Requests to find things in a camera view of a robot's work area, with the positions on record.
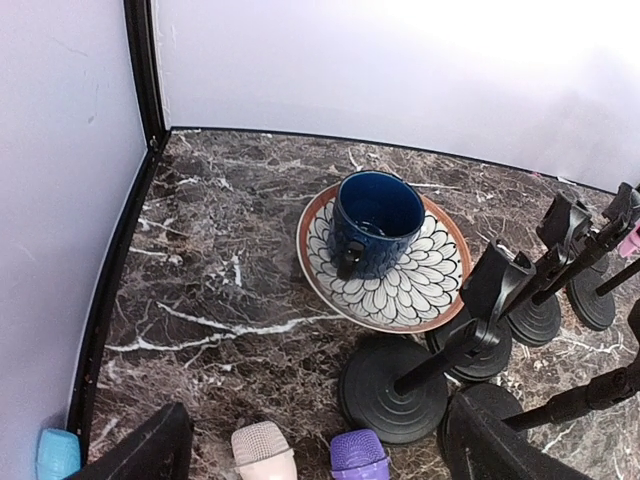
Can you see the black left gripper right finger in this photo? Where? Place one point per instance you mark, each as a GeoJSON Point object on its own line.
{"type": "Point", "coordinates": [484, 466]}

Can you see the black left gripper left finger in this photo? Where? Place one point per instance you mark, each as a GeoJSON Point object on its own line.
{"type": "Point", "coordinates": [160, 448]}

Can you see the black stand of purple microphone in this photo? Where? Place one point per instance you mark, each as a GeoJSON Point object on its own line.
{"type": "Point", "coordinates": [395, 387]}

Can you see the beige microphone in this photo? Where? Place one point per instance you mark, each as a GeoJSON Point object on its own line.
{"type": "Point", "coordinates": [261, 451]}

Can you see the blue microphone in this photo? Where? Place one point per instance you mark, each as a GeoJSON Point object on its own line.
{"type": "Point", "coordinates": [58, 454]}

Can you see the purple microphone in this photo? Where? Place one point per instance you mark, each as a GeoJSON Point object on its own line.
{"type": "Point", "coordinates": [358, 455]}

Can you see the black stand of beige microphone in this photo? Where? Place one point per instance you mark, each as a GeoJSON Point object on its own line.
{"type": "Point", "coordinates": [598, 313]}

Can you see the black stand of blue microphone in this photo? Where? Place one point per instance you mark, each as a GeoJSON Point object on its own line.
{"type": "Point", "coordinates": [536, 318]}

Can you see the black stand of orange microphone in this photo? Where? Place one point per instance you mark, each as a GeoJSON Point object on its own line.
{"type": "Point", "coordinates": [487, 418]}

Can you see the black stand of pink microphone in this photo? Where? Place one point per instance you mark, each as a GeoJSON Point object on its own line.
{"type": "Point", "coordinates": [618, 279]}

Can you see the pink microphone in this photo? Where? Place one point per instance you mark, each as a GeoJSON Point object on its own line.
{"type": "Point", "coordinates": [631, 243]}

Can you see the floral patterned saucer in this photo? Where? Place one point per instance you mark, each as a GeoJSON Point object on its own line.
{"type": "Point", "coordinates": [420, 293]}

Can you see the dark blue mug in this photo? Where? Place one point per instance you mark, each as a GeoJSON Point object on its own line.
{"type": "Point", "coordinates": [375, 217]}

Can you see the black left corner post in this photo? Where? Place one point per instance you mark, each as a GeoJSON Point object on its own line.
{"type": "Point", "coordinates": [142, 50]}

